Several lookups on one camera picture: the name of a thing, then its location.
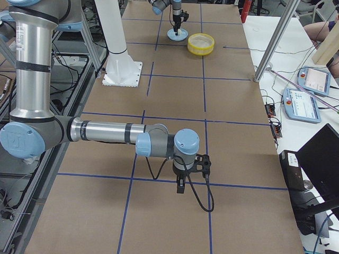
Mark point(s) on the yellow plastic steamer basket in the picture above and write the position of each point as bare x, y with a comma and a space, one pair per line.
200, 44

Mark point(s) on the light blue plate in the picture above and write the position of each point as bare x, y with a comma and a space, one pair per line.
173, 37

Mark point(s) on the red fire extinguisher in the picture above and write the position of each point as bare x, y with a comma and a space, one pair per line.
245, 10

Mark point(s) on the brown paper table cover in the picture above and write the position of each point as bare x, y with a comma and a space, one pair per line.
105, 199

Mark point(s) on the near orange usb hub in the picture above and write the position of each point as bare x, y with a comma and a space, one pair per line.
276, 130

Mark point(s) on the orange usb hub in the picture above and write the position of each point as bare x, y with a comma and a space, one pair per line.
270, 110
276, 130

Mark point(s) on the black box device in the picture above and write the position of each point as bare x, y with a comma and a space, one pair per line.
292, 172

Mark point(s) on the far orange usb hub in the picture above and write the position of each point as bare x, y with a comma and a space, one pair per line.
270, 110

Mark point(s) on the black laptop computer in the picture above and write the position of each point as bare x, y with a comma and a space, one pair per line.
318, 158

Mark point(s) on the near blue teach pendant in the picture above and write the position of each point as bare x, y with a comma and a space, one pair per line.
300, 106

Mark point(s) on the blue teach pendant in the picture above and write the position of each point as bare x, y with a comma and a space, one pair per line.
300, 106
315, 80

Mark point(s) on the far blue teach pendant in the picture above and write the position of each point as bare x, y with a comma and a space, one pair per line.
315, 80

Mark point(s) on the wooden beam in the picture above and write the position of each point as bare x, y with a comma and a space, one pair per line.
327, 48

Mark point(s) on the black camera mount near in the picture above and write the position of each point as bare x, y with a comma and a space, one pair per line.
202, 165

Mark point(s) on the white pedestal base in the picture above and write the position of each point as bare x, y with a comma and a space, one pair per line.
121, 69

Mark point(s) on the aluminium frame post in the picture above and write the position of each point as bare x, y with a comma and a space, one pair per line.
276, 37

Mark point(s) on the aluminium table frame rail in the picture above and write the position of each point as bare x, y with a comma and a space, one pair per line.
25, 184

